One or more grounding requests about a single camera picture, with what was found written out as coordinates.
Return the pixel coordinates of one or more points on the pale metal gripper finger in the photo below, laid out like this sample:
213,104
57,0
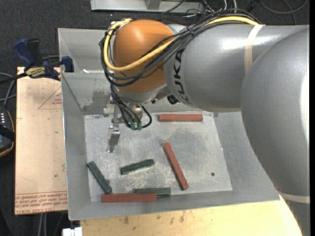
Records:
108,139
114,140

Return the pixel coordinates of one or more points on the dark green flat block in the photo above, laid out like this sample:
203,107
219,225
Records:
153,191
137,166
99,177

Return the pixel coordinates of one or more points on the grey metal bin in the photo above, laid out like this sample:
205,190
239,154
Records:
152,146

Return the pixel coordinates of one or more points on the red-brown flat block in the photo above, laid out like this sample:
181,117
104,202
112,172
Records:
128,197
175,165
180,117

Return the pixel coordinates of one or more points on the brown cardboard board red print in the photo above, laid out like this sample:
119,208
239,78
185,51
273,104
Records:
39,144

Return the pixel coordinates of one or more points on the black cylinder on white bracket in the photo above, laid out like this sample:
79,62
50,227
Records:
173,99

